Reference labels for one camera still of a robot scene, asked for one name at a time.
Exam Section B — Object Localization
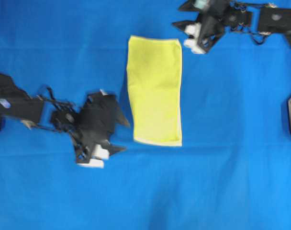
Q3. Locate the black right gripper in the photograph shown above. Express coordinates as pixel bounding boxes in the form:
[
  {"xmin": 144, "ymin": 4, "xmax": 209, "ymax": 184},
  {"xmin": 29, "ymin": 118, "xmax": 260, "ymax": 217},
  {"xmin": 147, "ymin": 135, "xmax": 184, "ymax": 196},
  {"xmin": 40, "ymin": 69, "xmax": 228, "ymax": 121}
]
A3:
[{"xmin": 172, "ymin": 0, "xmax": 225, "ymax": 54}]

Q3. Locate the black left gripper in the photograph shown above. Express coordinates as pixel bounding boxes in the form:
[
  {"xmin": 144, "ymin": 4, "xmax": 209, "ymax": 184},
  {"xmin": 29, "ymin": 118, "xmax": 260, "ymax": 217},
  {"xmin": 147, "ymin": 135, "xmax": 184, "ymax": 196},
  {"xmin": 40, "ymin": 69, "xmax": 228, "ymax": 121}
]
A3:
[{"xmin": 72, "ymin": 107, "xmax": 130, "ymax": 168}]

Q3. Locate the yellow-green microfiber towel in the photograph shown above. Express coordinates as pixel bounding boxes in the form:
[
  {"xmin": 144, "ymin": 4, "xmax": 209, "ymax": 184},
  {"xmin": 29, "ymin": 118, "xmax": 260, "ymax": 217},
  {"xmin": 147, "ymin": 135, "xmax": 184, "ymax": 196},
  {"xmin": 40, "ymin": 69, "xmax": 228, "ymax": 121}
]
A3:
[{"xmin": 126, "ymin": 35, "xmax": 182, "ymax": 147}]

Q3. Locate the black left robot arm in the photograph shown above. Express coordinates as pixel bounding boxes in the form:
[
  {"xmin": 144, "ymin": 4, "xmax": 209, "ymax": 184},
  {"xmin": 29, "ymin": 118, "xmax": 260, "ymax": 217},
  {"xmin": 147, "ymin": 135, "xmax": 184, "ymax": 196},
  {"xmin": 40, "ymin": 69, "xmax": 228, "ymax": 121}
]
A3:
[{"xmin": 0, "ymin": 73, "xmax": 130, "ymax": 168}]

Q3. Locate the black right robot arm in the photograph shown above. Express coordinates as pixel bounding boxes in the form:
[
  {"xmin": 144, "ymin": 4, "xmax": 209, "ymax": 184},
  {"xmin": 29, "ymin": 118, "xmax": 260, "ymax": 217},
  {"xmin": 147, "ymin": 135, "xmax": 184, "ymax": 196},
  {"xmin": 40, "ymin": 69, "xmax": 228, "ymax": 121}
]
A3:
[{"xmin": 172, "ymin": 0, "xmax": 291, "ymax": 54}]

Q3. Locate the blue table cloth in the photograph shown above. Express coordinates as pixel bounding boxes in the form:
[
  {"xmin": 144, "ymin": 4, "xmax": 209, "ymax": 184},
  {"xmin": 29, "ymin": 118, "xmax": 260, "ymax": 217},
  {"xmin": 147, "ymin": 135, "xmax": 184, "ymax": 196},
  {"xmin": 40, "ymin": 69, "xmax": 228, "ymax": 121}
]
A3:
[{"xmin": 0, "ymin": 0, "xmax": 291, "ymax": 230}]

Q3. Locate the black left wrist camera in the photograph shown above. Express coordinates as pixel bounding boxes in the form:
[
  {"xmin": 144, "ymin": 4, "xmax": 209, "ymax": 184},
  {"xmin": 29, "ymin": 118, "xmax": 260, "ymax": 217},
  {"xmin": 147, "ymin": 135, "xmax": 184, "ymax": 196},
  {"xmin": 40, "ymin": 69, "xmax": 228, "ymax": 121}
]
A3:
[{"xmin": 75, "ymin": 91, "xmax": 120, "ymax": 141}]

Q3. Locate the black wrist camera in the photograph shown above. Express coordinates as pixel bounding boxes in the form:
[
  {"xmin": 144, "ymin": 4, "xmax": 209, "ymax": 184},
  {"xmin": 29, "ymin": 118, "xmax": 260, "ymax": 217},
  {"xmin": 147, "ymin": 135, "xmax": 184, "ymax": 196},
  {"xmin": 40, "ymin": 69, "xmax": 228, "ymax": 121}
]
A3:
[
  {"xmin": 193, "ymin": 0, "xmax": 230, "ymax": 20},
  {"xmin": 75, "ymin": 91, "xmax": 120, "ymax": 141}
]

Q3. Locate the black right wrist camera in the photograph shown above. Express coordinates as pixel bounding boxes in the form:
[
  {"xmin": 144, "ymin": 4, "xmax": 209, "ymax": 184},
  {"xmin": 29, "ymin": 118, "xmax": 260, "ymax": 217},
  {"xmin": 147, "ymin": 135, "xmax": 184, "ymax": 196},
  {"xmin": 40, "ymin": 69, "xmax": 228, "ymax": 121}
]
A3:
[{"xmin": 193, "ymin": 0, "xmax": 230, "ymax": 20}]

